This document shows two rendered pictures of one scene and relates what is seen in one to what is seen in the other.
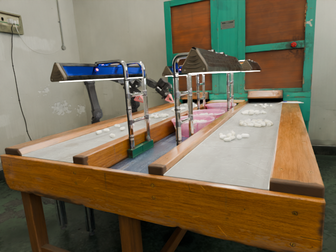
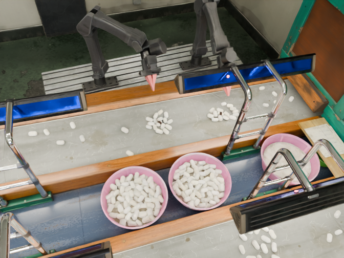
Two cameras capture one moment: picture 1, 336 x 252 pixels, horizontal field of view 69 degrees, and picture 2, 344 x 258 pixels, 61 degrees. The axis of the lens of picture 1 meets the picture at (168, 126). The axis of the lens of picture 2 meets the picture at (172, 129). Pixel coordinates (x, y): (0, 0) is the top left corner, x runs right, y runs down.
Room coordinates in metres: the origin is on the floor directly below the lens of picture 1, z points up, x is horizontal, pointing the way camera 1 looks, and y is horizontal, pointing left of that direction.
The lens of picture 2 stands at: (1.21, -0.57, 1.86)
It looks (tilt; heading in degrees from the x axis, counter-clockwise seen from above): 52 degrees down; 42
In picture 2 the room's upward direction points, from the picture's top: 6 degrees clockwise
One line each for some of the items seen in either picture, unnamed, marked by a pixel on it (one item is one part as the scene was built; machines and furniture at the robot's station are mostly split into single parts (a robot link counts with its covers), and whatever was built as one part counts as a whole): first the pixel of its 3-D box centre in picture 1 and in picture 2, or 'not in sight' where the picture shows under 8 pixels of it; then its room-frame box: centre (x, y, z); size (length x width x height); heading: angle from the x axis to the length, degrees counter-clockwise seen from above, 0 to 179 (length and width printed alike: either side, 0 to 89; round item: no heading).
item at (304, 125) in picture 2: (226, 101); (330, 147); (2.33, -0.57, 0.77); 0.33 x 0.15 x 0.01; 64
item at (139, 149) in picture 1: (124, 107); (8, 159); (1.20, 0.21, 0.90); 0.20 x 0.19 x 0.45; 154
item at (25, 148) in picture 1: (131, 126); (134, 106); (1.84, 0.29, 0.67); 1.81 x 0.12 x 0.19; 154
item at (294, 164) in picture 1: (290, 133); not in sight; (1.35, -0.70, 0.67); 1.81 x 0.12 x 0.19; 154
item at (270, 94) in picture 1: (264, 94); not in sight; (2.23, -0.90, 0.83); 0.30 x 0.06 x 0.07; 64
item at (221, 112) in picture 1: (206, 118); (198, 184); (1.75, -0.28, 0.72); 0.27 x 0.27 x 0.10
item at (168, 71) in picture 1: (182, 70); (248, 70); (2.11, -0.15, 1.08); 0.62 x 0.08 x 0.07; 154
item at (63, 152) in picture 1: (154, 120); (143, 129); (1.75, 0.10, 0.73); 1.81 x 0.30 x 0.02; 154
